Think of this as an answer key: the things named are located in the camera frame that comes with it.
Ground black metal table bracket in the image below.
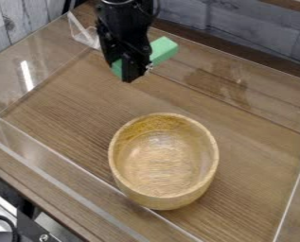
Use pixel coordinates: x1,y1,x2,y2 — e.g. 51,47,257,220
16,211,51,242

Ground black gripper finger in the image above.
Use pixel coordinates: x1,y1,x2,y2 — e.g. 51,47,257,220
122,52,150,83

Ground black cable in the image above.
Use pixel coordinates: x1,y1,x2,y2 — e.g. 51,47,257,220
0,215,20,242

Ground clear acrylic tray walls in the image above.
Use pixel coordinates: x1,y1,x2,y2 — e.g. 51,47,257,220
0,11,300,242

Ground wooden bowl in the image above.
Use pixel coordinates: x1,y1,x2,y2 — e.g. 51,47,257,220
107,112,219,211

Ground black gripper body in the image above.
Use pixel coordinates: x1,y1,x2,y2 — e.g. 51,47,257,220
95,0,154,63

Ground green rectangular block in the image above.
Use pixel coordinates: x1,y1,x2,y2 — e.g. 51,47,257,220
111,37,178,78

